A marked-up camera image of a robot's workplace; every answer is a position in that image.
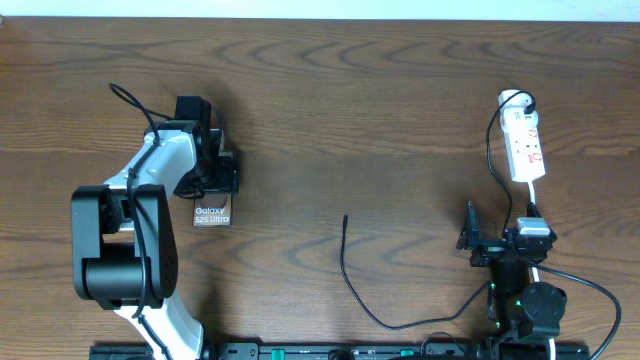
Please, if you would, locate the Galaxy S25 Ultra smartphone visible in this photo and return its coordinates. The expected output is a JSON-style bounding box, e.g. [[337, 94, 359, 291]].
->
[[192, 194, 233, 228]]

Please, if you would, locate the black USB charging cable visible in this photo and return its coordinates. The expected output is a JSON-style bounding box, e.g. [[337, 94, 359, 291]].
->
[[339, 89, 537, 331]]

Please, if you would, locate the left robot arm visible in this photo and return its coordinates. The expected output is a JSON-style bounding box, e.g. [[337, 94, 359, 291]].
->
[[71, 116, 238, 359]]

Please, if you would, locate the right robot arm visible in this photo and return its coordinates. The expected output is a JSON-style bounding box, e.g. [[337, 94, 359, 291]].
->
[[456, 203, 567, 359]]

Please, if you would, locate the white power strip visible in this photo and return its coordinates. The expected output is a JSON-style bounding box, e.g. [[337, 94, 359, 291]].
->
[[500, 107, 546, 183]]

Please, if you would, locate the black right camera cable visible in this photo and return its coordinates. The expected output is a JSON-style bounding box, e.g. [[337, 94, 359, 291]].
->
[[519, 257, 623, 360]]

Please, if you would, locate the black camera cable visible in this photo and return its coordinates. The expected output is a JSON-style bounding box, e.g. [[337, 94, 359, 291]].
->
[[107, 82, 176, 360], [519, 257, 623, 360]]

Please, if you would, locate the black left camera cable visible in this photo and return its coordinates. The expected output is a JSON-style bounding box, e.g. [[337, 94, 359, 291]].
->
[[107, 82, 176, 360]]

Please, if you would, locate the white power strip cord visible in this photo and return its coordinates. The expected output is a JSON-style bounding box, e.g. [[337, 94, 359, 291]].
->
[[526, 180, 558, 360]]

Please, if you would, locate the white USB wall charger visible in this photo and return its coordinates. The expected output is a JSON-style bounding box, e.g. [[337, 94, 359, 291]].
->
[[498, 89, 536, 115]]

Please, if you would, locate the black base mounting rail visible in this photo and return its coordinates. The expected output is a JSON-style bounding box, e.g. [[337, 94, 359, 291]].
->
[[88, 342, 590, 360]]

